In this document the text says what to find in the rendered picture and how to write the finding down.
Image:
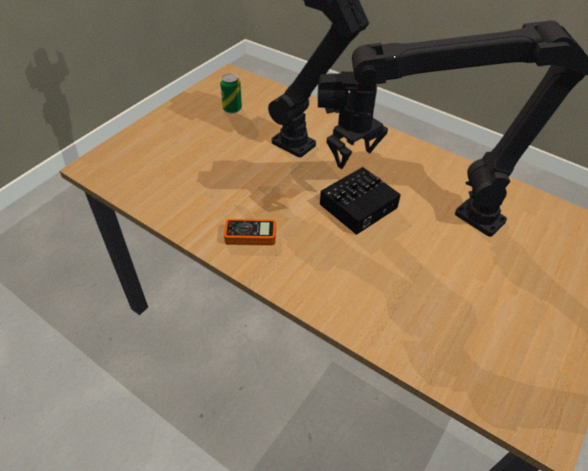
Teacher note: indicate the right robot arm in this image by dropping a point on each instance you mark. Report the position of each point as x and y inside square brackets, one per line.
[348, 19]

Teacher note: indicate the black lighting desk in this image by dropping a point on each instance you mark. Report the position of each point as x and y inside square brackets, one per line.
[359, 211]

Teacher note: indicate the orange digital multimeter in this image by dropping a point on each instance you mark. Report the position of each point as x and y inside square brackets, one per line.
[250, 232]

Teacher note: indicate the green drink can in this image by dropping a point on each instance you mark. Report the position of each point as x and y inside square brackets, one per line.
[231, 93]

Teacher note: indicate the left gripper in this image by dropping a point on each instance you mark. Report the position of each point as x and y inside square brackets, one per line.
[360, 128]

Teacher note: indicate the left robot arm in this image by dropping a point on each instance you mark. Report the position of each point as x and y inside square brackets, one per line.
[545, 43]

